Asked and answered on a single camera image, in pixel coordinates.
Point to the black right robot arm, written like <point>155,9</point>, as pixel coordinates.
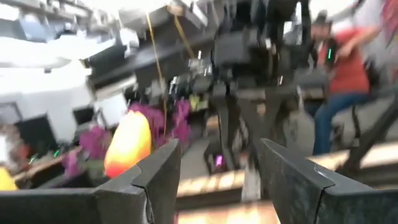
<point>236,49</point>

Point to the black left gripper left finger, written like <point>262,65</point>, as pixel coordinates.
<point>109,205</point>

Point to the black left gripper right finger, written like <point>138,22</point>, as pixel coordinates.
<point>326,205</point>

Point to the orange-red artificial tulip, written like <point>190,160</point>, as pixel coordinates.
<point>129,146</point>

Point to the person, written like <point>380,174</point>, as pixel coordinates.
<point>348,71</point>
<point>373,37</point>

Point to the yellow artificial tulip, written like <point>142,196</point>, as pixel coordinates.
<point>6,180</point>

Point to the black metal rig frame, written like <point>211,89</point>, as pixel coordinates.
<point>373,137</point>

